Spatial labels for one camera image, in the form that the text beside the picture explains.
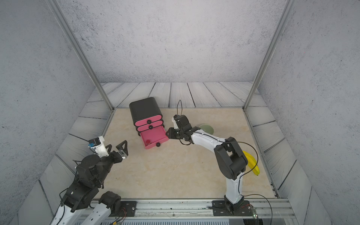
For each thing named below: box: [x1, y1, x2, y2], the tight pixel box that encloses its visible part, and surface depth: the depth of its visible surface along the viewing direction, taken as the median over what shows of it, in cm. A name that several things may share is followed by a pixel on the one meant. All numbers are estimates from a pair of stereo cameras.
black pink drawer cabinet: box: [129, 97, 170, 150], surface depth 100 cm
